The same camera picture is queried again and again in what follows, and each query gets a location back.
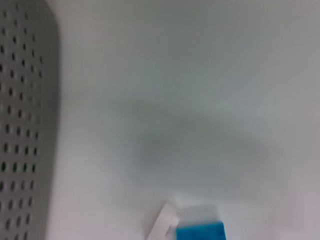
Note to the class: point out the small white building block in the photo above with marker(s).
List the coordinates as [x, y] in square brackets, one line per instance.
[163, 222]

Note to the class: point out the blue square building block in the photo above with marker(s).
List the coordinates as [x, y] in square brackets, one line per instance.
[200, 230]

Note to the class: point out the grey-green perforated storage basket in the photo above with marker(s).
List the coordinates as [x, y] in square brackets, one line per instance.
[25, 112]

